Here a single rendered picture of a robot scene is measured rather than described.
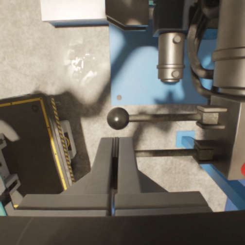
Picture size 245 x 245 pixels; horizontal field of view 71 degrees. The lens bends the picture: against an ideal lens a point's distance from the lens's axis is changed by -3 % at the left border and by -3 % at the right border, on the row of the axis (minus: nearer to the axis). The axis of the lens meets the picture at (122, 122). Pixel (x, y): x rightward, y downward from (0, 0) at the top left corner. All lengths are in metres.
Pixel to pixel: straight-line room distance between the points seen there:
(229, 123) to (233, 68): 0.08
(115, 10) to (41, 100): 0.58
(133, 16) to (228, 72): 0.50
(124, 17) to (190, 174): 1.25
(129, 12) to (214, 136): 0.55
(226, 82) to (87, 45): 1.06
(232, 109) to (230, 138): 0.04
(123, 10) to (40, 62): 0.78
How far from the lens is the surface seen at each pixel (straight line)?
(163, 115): 0.28
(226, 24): 0.33
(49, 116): 1.02
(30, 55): 1.38
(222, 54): 0.31
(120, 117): 0.26
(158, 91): 1.15
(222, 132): 0.32
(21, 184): 1.28
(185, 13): 0.76
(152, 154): 0.29
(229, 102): 0.30
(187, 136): 1.39
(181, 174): 1.54
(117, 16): 0.74
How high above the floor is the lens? 1.24
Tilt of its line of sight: 75 degrees down
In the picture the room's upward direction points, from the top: 177 degrees clockwise
